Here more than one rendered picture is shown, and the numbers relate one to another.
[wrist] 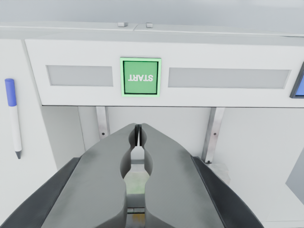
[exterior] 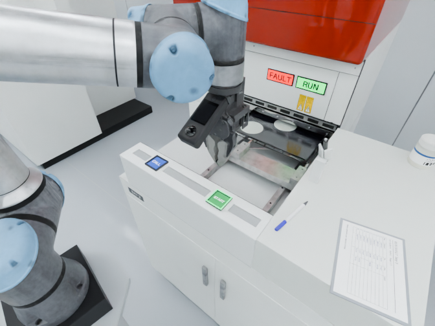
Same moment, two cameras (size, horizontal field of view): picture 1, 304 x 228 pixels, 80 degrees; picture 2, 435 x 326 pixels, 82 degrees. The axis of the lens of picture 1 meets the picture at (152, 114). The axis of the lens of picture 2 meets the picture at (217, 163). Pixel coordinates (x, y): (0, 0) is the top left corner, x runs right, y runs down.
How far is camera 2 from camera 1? 51 cm
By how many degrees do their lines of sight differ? 28
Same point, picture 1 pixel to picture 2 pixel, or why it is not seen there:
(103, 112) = not seen: hidden behind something
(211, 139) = (211, 168)
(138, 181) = (268, 166)
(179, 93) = (208, 186)
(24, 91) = (274, 223)
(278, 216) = not seen: hidden behind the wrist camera
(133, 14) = not seen: outside the picture
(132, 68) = (219, 204)
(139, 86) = (222, 196)
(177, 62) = (200, 196)
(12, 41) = (260, 240)
